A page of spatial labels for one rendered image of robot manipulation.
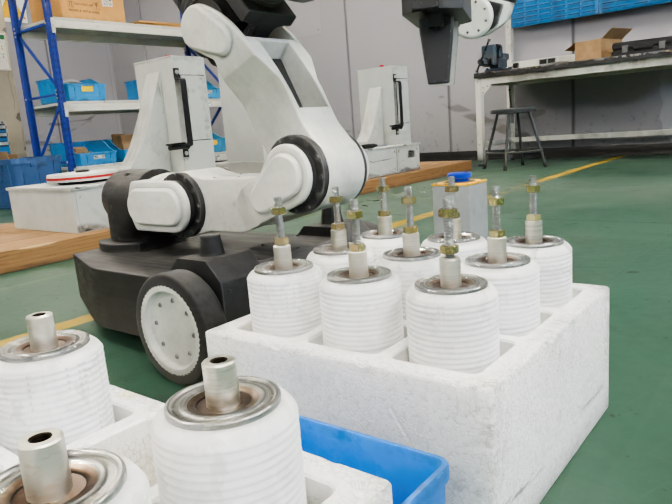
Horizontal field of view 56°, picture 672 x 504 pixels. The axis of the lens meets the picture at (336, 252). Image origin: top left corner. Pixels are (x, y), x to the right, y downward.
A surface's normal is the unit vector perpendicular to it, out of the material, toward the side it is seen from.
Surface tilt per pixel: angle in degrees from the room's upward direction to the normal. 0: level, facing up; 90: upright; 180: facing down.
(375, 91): 69
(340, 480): 0
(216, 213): 90
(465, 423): 90
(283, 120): 90
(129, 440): 90
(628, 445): 0
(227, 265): 45
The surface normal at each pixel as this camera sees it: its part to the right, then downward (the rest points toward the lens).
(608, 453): -0.07, -0.98
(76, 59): 0.78, 0.07
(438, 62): -0.29, 0.21
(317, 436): -0.61, 0.17
